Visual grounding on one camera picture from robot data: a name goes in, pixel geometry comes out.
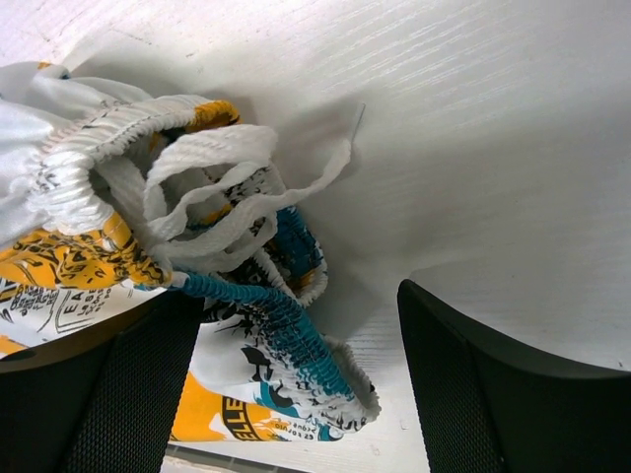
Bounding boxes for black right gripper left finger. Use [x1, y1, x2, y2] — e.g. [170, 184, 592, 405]
[1, 292, 203, 472]

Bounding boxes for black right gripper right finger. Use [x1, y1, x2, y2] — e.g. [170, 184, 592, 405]
[397, 280, 630, 472]

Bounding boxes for white printed shorts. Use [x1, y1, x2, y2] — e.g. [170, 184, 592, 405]
[1, 62, 381, 441]

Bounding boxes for aluminium table edge rail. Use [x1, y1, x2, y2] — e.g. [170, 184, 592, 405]
[161, 444, 300, 473]

